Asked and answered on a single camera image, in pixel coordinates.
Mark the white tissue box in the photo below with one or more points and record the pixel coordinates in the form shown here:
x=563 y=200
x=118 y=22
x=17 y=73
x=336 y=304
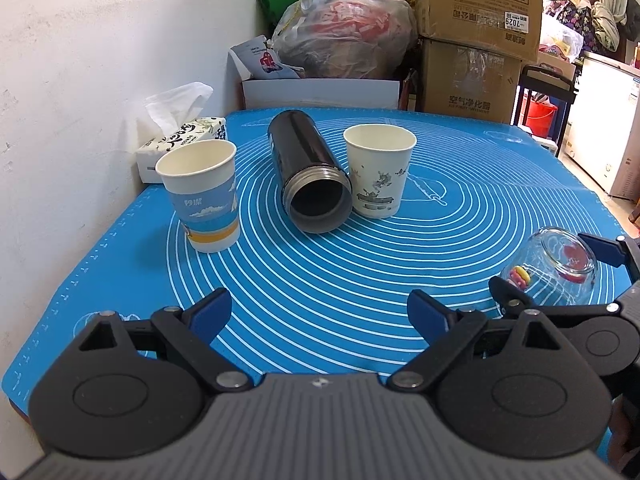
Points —
x=197 y=132

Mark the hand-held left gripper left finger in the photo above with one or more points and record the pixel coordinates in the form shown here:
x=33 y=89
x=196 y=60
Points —
x=211 y=312

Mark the blue silicone mat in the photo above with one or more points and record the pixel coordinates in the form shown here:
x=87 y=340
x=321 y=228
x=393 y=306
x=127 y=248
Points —
x=325 y=285

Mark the clear bag with red contents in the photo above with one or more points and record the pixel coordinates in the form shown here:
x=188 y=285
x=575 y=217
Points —
x=345 y=30

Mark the pale green cloth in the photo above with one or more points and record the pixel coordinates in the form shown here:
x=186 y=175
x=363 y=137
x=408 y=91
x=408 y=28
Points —
x=612 y=10

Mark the blue and white paper cup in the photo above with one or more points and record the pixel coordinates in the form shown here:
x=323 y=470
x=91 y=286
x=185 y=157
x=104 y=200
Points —
x=205 y=205

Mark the red bucket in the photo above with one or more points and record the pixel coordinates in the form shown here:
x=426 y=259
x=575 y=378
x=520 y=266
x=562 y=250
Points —
x=537 y=117

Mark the blue grey packet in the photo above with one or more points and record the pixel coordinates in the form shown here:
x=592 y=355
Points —
x=260 y=57

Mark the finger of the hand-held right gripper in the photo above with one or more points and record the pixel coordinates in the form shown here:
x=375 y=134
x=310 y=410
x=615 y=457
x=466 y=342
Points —
x=602 y=250
x=505 y=294

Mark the purple floral bag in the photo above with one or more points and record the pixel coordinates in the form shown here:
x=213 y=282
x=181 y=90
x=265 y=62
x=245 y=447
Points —
x=570 y=17

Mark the black trolley frame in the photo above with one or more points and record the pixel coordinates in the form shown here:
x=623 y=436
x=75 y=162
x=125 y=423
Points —
x=547 y=76

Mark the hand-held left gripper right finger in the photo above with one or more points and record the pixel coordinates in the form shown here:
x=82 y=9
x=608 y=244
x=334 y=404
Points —
x=425 y=314

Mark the large cardboard box with label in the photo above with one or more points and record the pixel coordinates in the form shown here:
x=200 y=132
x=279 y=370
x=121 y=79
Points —
x=475 y=5

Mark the plain cardboard box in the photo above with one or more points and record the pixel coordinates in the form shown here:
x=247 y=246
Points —
x=465 y=80

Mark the clear glass cup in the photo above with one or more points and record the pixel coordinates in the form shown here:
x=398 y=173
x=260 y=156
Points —
x=545 y=260

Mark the white chest freezer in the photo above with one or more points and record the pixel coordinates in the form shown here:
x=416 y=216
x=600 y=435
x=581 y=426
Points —
x=600 y=110

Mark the white open box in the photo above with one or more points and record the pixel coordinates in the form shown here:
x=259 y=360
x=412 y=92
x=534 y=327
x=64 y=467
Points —
x=320 y=92

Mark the white ink-print paper cup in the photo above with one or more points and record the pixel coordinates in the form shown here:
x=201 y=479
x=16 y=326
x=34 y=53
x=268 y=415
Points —
x=380 y=180

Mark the black thermos bottle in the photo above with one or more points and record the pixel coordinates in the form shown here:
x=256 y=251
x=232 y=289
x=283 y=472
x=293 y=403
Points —
x=300 y=152

